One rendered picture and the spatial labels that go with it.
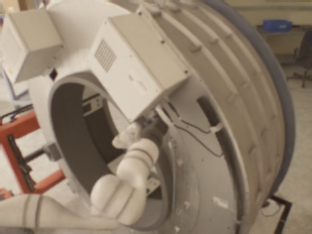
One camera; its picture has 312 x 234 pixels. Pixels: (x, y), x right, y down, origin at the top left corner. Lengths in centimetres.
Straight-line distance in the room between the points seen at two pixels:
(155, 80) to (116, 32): 16
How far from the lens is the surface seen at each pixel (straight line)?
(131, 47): 62
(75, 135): 154
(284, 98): 107
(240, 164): 72
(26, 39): 106
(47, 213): 76
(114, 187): 46
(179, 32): 78
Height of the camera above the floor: 188
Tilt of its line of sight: 30 degrees down
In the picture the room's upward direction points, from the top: 2 degrees counter-clockwise
